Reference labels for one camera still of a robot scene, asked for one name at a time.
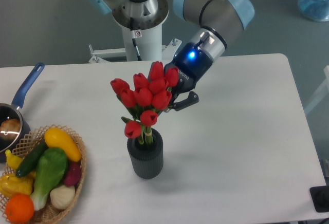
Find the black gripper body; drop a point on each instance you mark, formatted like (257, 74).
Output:
(192, 63)

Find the red tulip bouquet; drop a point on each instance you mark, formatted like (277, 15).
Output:
(146, 101)

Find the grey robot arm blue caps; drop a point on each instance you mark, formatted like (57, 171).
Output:
(220, 23)

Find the dark grey ribbed vase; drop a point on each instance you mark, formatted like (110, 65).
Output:
(147, 162)

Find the yellow squash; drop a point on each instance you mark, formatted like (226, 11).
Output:
(56, 137)

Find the purple red radish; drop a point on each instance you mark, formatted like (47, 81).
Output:
(73, 174)

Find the green bok choy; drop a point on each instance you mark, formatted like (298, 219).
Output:
(49, 172)

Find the dark green cucumber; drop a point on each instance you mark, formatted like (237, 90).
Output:
(30, 162)

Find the brown bread roll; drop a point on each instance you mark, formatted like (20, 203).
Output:
(10, 129)

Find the black device at edge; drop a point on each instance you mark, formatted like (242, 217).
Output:
(319, 196)

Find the white garlic bulb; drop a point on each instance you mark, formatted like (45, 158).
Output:
(62, 196)

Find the small yellow banana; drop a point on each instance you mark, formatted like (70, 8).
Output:
(14, 161)

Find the woven wicker basket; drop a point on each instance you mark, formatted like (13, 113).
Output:
(48, 214)

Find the yellow bumpy gourd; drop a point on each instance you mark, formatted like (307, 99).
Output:
(11, 185)

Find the orange fruit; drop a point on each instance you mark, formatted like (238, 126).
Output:
(19, 209)

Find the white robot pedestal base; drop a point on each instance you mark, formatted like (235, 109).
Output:
(141, 44)

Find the white frame at right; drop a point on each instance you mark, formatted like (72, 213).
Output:
(316, 97)

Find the blue handled saucepan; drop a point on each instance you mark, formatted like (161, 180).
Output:
(12, 111)

